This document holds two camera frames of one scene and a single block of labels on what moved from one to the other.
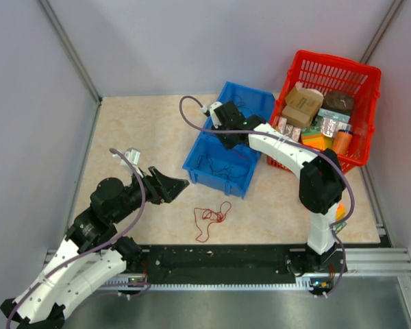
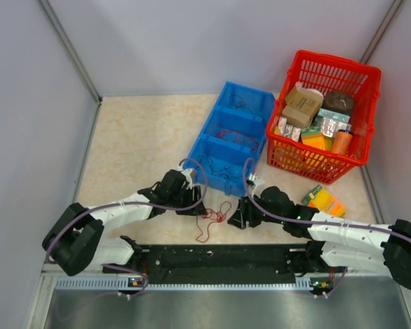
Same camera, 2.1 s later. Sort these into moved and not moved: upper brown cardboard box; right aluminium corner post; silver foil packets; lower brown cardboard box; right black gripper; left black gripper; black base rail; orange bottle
Moved: left black gripper; right black gripper
Not moved: orange bottle; lower brown cardboard box; upper brown cardboard box; right aluminium corner post; black base rail; silver foil packets
